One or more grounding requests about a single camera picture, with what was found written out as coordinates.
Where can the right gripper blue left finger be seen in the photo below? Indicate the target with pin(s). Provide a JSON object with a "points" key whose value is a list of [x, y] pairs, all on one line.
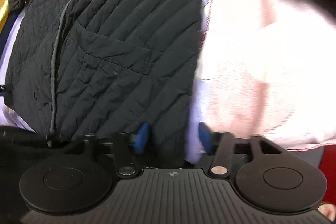
{"points": [[141, 138]]}

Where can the lilac floral blanket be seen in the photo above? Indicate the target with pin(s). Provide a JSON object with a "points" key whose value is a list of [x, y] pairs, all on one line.
{"points": [[8, 36]]}

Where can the pink white bed sheet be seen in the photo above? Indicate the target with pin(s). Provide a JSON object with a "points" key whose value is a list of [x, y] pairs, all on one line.
{"points": [[267, 67]]}

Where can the black quilted jacket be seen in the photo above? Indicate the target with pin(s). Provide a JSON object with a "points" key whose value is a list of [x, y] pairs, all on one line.
{"points": [[105, 67]]}

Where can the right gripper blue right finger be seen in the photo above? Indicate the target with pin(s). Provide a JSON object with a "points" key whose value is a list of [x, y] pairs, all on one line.
{"points": [[208, 139]]}

